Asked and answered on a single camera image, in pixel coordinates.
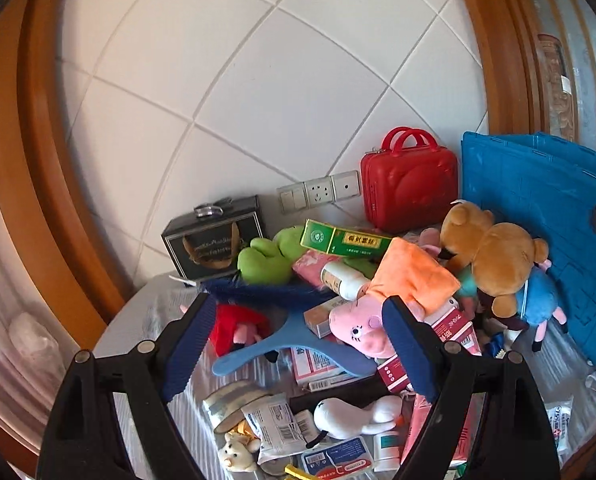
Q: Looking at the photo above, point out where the pink pig plush red dress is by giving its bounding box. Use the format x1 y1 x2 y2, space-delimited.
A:
209 304 271 356

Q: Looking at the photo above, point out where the green medicine box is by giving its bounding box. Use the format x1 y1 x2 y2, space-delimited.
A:
300 219 392 258

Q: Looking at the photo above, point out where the camouflage tape roll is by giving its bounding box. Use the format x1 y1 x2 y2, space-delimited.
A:
202 380 271 434

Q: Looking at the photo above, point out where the red toy suitcase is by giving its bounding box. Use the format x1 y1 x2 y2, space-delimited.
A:
361 126 458 234

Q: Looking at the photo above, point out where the striped tablecloth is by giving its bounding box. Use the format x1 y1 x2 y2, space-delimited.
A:
94 274 596 479

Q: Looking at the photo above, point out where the pink pig plush orange dress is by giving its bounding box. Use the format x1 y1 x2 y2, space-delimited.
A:
328 236 462 360

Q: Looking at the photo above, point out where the white plush toy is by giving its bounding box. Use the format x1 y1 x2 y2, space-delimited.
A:
307 396 403 448

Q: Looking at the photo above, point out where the white sachet packet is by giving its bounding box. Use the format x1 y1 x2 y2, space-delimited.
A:
241 393 319 465

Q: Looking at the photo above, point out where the wall socket panel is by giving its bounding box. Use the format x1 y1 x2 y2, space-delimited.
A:
277 170 361 214

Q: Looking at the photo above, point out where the blue plastic storage bin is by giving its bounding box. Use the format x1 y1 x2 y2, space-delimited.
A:
462 132 596 363

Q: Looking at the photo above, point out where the blue pig plush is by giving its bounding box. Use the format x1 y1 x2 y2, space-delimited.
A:
516 266 569 353

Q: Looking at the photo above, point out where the pink tissue pack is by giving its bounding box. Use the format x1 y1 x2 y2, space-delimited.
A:
399 391 480 467

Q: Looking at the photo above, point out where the cream bear plush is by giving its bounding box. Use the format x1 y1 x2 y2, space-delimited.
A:
217 432 261 472

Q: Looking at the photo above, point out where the white bottle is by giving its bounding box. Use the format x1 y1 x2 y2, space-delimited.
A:
321 260 369 301

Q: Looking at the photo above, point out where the black gift box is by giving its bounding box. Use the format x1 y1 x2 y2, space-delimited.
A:
161 195 264 282

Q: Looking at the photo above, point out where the dark blue fuzzy brush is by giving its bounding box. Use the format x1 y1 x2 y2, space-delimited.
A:
201 278 335 312

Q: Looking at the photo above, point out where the green plush toy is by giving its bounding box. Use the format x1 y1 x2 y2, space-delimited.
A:
237 226 307 285

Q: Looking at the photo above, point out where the blue red card box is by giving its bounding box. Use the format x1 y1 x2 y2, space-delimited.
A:
301 437 375 480

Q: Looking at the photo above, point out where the brown teddy bear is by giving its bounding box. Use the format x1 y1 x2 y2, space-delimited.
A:
440 200 549 318

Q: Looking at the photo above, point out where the red white striped box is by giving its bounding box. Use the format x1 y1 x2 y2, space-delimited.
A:
377 297 481 394

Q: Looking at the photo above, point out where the white plastic bag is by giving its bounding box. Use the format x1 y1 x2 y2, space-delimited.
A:
8 312 66 387

